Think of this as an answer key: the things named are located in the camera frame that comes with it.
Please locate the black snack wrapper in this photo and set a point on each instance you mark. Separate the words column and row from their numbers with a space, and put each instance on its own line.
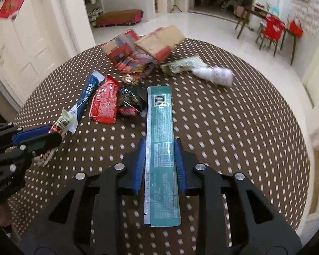
column 131, row 98

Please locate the green white wrapper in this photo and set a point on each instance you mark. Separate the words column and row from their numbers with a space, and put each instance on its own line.
column 180, row 64

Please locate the red upholstered bench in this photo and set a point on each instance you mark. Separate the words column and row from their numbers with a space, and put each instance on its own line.
column 119, row 17

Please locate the large brown cardboard box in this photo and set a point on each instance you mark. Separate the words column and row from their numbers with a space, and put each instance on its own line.
column 159, row 42

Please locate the red striped snack wrapper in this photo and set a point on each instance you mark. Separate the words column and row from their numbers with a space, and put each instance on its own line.
column 135, row 63

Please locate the red white print snack wrapper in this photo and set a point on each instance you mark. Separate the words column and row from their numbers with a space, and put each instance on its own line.
column 105, row 101

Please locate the small red printed cardboard box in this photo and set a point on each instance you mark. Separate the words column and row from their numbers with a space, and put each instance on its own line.
column 121, row 46

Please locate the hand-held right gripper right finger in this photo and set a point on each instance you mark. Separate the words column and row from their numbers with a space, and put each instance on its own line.
column 180, row 164

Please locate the red paper door decoration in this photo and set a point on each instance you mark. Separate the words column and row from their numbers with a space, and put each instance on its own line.
column 12, row 6

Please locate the small white bottle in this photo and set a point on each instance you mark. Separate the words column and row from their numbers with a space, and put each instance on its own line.
column 215, row 75

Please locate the wooden dining table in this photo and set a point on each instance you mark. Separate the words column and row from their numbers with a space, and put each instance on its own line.
column 251, row 12

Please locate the white shoe rack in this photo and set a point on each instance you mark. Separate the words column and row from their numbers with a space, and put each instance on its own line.
column 91, row 10

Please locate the wooden chair red cover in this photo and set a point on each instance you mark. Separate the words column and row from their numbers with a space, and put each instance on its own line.
column 273, row 30

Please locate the long teal wrapper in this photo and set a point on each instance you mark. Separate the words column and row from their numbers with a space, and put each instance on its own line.
column 160, row 143

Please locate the white panel door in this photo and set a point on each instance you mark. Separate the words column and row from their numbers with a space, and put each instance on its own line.
column 29, row 53

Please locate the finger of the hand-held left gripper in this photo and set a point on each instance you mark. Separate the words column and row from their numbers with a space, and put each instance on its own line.
column 32, row 135
column 45, row 142

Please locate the group of wall certificates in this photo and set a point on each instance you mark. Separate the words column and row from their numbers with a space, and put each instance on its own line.
column 316, row 16

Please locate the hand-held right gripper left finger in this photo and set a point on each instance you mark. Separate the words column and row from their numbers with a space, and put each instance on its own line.
column 139, row 164

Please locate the blue white packet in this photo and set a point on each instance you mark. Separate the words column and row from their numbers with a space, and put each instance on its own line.
column 89, row 95

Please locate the red white checked wrapper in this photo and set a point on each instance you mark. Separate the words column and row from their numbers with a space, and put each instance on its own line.
column 57, row 127

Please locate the brown polka dot tablecloth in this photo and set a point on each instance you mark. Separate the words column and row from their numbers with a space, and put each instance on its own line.
column 228, row 138

